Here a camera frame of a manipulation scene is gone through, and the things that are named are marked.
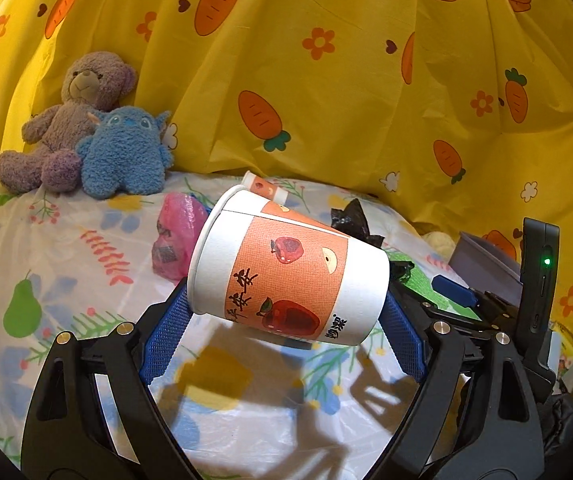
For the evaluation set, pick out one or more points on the blue plush toy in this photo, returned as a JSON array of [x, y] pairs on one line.
[[121, 155]]

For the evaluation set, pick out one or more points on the black plastic bag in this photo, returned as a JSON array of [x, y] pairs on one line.
[[354, 220]]

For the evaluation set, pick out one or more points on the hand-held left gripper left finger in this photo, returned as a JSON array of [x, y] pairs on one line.
[[164, 332]]

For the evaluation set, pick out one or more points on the grey plastic bin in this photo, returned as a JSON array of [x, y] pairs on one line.
[[486, 262]]

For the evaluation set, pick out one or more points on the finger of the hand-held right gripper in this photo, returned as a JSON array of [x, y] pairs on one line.
[[454, 290]]

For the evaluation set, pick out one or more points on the green textured cloth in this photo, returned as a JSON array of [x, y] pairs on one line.
[[419, 287]]

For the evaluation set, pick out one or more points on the dark printed bag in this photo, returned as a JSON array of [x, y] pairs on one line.
[[563, 420]]

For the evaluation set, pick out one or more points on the purple teddy bear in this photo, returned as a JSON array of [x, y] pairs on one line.
[[71, 115]]

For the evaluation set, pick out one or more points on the orange printed paper cup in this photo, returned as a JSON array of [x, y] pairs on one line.
[[262, 187], [286, 270]]

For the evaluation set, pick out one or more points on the cream plush ball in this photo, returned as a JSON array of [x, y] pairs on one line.
[[439, 241]]

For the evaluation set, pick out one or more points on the floral print bed sheet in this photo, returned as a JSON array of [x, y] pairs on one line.
[[91, 285]]

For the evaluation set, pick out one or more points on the yellow carrot print cloth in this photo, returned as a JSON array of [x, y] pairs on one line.
[[316, 85]]

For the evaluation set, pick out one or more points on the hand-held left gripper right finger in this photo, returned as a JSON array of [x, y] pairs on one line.
[[406, 340]]

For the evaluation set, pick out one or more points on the pink plastic bag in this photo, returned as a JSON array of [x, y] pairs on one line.
[[176, 230]]

